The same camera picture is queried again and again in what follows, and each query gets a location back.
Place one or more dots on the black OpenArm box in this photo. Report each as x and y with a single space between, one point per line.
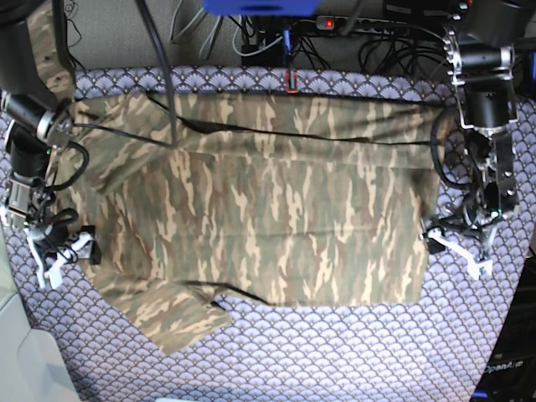
510 372

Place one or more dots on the red and black clamp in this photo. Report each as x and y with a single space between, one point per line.
291 81

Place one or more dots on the white plastic bin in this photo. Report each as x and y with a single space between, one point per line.
32 368

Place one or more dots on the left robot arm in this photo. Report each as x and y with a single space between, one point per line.
479 45

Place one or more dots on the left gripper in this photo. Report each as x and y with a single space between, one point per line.
434 236

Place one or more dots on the camouflage T-shirt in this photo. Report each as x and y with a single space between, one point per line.
293 200

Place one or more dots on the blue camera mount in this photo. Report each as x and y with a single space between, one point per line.
261 7

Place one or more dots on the black power strip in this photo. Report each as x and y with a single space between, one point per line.
334 25

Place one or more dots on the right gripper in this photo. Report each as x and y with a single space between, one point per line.
53 247

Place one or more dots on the fan-patterned purple tablecloth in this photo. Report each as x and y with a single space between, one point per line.
436 349

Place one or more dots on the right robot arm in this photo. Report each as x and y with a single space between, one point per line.
44 157

